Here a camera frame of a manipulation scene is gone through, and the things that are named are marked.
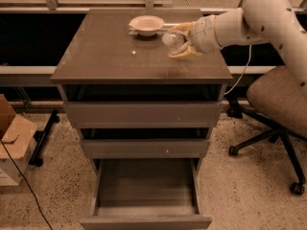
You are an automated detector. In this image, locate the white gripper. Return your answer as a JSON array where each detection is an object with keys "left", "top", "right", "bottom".
[{"left": 168, "top": 15, "right": 222, "bottom": 59}]

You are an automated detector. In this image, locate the clear plastic water bottle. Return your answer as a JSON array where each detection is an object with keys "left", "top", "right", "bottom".
[{"left": 162, "top": 33, "right": 185, "bottom": 55}]

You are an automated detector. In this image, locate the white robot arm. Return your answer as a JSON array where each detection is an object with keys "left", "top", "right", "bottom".
[{"left": 162, "top": 0, "right": 307, "bottom": 96}]

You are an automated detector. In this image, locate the grey drawer cabinet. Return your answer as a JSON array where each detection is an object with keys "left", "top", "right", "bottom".
[{"left": 50, "top": 8, "right": 233, "bottom": 174}]

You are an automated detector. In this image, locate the grey middle drawer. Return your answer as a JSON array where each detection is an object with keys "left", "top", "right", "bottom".
[{"left": 82, "top": 139, "right": 209, "bottom": 159}]

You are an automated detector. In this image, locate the grey drawer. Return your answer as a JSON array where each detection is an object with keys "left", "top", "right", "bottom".
[
  {"left": 82, "top": 139, "right": 209, "bottom": 159},
  {"left": 81, "top": 159, "right": 212, "bottom": 230},
  {"left": 63, "top": 102, "right": 222, "bottom": 128}
]

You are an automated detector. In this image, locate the grey top drawer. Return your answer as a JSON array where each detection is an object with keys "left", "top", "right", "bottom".
[{"left": 63, "top": 102, "right": 222, "bottom": 128}]

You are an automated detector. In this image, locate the grey bottom drawer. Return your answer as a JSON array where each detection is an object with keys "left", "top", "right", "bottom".
[{"left": 81, "top": 159, "right": 212, "bottom": 230}]

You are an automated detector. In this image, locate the white bowl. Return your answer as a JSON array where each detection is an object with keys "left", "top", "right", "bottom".
[{"left": 130, "top": 15, "right": 164, "bottom": 36}]

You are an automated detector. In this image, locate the brown office chair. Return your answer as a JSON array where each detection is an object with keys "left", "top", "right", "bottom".
[{"left": 226, "top": 67, "right": 307, "bottom": 196}]

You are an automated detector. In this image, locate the black stand foot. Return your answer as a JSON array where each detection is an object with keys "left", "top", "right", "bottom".
[{"left": 29, "top": 109, "right": 59, "bottom": 167}]

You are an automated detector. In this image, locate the cardboard box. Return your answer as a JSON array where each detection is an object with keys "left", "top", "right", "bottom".
[{"left": 0, "top": 94, "right": 37, "bottom": 186}]

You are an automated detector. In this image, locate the white hanging cable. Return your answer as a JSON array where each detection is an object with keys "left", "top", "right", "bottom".
[{"left": 224, "top": 44, "right": 253, "bottom": 97}]

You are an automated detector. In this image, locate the black floor cable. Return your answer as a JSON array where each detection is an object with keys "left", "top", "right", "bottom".
[{"left": 0, "top": 139, "right": 54, "bottom": 230}]

